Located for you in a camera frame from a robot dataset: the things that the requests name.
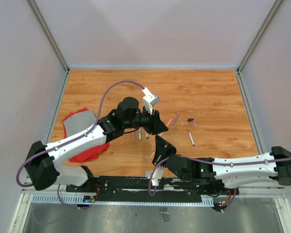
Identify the grey felt cloth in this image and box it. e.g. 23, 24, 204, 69
63, 108, 96, 138

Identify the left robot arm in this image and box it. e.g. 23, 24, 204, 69
20, 97, 168, 192

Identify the grey slotted cable duct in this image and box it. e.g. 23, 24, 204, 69
31, 195, 214, 207

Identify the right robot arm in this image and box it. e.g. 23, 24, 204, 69
149, 135, 291, 194

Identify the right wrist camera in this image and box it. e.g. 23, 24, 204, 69
151, 166, 164, 186

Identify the purple pen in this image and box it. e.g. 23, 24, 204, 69
171, 111, 181, 125

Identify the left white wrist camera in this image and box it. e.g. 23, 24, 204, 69
142, 87, 160, 115

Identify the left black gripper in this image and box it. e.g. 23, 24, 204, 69
124, 104, 169, 134

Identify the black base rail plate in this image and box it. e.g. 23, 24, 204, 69
65, 175, 240, 202

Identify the red cloth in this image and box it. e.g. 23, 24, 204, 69
65, 109, 110, 163

